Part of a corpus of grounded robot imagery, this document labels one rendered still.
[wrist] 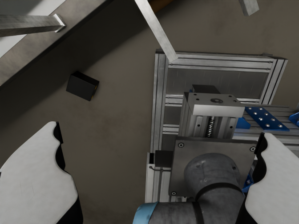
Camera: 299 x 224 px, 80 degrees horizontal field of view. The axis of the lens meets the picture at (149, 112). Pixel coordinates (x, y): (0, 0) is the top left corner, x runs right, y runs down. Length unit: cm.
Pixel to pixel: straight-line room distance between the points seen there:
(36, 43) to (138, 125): 111
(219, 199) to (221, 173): 7
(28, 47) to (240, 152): 84
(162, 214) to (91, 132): 149
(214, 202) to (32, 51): 81
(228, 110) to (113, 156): 158
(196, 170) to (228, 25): 118
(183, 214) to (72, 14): 72
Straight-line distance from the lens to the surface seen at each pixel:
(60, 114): 185
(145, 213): 43
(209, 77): 132
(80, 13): 78
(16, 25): 58
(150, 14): 59
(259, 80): 146
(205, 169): 50
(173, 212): 42
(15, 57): 93
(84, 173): 222
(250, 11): 64
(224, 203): 45
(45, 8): 92
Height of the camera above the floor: 143
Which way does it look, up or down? 62 degrees down
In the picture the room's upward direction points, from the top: 175 degrees counter-clockwise
